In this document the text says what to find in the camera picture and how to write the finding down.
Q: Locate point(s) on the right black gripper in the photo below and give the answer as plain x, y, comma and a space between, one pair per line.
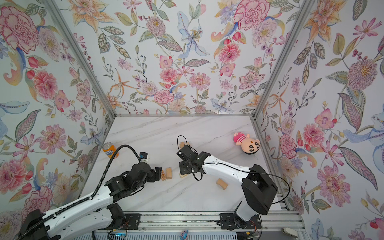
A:
182, 168

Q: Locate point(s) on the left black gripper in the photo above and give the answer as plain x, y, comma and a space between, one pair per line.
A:
153, 177

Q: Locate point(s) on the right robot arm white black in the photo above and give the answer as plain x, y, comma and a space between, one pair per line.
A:
259, 190

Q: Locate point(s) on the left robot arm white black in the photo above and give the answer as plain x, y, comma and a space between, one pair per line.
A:
99, 210

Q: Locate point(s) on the plain wood block beside printed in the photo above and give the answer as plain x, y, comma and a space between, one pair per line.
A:
169, 173

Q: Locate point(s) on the curved wood block right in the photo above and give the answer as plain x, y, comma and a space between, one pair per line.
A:
222, 184

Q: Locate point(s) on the orange soda can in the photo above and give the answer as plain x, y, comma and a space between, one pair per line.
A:
109, 149

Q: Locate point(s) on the pink plush doll toy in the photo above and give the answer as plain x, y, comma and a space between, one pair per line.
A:
248, 145

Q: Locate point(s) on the white object bottom right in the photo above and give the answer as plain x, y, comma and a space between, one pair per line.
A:
290, 232

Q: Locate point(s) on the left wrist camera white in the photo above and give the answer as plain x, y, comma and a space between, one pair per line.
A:
144, 157

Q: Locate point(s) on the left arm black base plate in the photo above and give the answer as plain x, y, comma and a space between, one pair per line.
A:
128, 222

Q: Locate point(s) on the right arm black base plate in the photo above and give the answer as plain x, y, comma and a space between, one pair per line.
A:
232, 222

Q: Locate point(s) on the small colourful object on rail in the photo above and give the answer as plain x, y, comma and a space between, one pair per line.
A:
184, 235

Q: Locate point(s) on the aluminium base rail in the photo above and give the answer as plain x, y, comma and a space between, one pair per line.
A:
207, 221

